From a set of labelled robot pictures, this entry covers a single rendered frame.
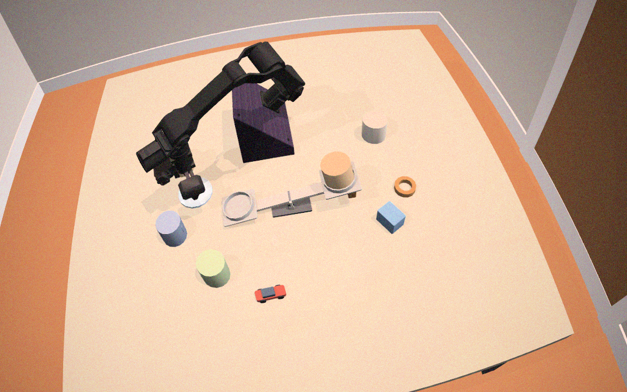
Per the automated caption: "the pale yellow cylinder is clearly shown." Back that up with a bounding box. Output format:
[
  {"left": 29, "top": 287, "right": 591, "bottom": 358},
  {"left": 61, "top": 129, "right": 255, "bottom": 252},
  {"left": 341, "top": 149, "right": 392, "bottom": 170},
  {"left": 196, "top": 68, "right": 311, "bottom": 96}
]
[{"left": 196, "top": 249, "right": 230, "bottom": 288}]

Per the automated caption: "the red toy car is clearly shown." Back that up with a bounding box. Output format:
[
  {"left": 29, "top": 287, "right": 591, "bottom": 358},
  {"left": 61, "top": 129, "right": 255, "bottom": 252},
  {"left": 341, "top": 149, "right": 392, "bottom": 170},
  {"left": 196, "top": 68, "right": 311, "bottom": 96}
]
[{"left": 255, "top": 284, "right": 286, "bottom": 303}]

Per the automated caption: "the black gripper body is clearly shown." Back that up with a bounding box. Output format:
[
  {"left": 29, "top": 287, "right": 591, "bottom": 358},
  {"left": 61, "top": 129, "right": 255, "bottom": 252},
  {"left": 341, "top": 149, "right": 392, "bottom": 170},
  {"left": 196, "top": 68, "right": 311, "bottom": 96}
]
[{"left": 169, "top": 146, "right": 205, "bottom": 200}]

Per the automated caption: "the blue box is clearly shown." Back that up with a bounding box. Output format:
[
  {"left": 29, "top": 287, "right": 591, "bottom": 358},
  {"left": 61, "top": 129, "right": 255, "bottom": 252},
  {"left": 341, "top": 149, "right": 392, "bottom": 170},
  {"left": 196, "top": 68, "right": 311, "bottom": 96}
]
[{"left": 376, "top": 201, "right": 405, "bottom": 234}]

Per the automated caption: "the orange ring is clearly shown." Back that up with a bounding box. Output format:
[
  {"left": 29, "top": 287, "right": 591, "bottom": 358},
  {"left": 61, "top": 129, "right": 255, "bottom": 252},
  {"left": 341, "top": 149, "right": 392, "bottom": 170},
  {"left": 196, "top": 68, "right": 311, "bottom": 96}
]
[{"left": 394, "top": 176, "right": 416, "bottom": 198}]

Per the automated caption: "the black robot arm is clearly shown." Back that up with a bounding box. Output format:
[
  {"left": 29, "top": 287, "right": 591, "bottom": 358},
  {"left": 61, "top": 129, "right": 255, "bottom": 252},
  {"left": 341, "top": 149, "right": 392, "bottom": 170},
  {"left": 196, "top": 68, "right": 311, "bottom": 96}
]
[{"left": 136, "top": 41, "right": 305, "bottom": 186}]

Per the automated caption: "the pale wooden balance beam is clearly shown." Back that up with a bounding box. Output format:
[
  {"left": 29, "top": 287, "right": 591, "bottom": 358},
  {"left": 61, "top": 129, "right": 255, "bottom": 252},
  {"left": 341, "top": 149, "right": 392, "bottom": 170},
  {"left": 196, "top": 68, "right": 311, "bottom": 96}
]
[{"left": 222, "top": 161, "right": 362, "bottom": 227}]

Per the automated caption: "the tan cylinder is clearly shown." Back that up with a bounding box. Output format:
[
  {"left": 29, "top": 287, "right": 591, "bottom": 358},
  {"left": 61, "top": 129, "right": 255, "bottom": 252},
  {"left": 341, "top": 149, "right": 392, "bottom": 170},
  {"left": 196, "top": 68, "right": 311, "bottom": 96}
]
[{"left": 320, "top": 152, "right": 354, "bottom": 189}]

